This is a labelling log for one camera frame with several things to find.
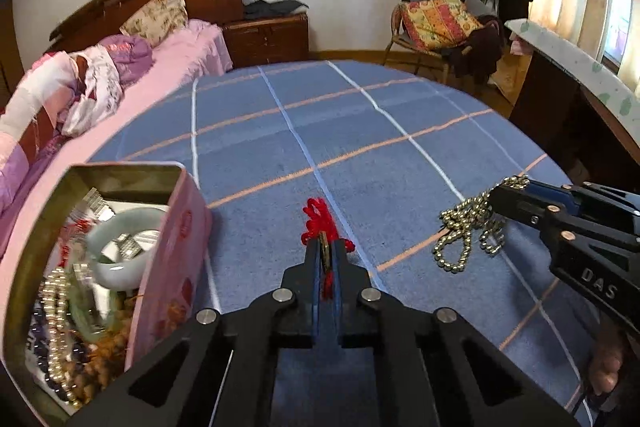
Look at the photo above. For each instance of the colourful patterned cushion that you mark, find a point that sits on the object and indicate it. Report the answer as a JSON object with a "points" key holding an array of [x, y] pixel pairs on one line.
{"points": [[440, 22]]}

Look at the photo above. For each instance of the metal frame chair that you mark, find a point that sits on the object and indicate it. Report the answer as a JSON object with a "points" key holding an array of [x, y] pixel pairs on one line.
{"points": [[395, 24]]}

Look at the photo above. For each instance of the silver metal watch band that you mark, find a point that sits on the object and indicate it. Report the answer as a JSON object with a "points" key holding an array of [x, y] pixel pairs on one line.
{"points": [[95, 202], [131, 245]]}

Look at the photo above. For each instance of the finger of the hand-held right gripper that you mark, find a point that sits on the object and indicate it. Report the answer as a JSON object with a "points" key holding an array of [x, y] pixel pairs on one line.
{"points": [[550, 193], [515, 203]]}

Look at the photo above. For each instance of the blue checked tablecloth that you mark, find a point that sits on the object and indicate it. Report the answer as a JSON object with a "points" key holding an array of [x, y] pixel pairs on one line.
{"points": [[350, 132]]}

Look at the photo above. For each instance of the pink tin box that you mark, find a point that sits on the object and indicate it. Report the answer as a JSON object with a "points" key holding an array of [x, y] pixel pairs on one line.
{"points": [[170, 267]]}

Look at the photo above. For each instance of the floral pillow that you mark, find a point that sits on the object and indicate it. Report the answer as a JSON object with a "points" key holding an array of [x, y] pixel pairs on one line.
{"points": [[157, 17]]}

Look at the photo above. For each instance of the bed with pink sheet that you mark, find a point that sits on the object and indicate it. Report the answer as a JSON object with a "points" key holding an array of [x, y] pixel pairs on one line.
{"points": [[200, 47]]}

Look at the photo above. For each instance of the pink white patchwork quilt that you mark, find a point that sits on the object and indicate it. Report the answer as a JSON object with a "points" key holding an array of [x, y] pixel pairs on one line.
{"points": [[25, 107]]}

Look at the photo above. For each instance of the wooden nightstand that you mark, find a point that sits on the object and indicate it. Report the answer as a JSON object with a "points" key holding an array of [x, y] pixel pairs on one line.
{"points": [[270, 39]]}

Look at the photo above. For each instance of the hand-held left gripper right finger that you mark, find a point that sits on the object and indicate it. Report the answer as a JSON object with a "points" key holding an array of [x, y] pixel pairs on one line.
{"points": [[339, 307]]}

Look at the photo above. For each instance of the window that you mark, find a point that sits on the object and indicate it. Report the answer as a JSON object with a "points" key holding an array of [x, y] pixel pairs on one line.
{"points": [[620, 22]]}

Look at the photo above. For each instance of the white jade bangle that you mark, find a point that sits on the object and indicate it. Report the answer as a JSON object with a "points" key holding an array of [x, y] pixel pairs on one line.
{"points": [[120, 280]]}

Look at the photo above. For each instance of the dark folded clothes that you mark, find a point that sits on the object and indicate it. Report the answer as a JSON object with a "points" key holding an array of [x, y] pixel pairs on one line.
{"points": [[272, 7]]}

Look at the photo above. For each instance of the white patterned cloth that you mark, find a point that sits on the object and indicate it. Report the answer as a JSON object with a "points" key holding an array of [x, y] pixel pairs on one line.
{"points": [[100, 82]]}

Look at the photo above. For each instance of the dark clothes on chair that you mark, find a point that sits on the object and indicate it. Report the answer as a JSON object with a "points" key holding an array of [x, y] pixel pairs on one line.
{"points": [[480, 49]]}

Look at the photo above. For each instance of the person's right hand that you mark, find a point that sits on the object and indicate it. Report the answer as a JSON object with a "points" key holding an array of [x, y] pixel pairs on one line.
{"points": [[605, 367]]}

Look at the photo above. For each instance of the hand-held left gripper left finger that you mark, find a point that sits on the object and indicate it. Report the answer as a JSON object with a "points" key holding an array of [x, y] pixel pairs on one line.
{"points": [[315, 307]]}

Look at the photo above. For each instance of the dark wooden desk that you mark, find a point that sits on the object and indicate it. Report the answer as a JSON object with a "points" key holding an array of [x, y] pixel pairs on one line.
{"points": [[550, 102]]}

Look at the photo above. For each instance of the white patterned desk cover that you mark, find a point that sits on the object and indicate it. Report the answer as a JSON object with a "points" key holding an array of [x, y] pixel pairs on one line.
{"points": [[565, 52]]}

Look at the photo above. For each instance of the purple quilt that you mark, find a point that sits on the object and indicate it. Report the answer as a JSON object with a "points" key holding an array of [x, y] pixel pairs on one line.
{"points": [[125, 52]]}

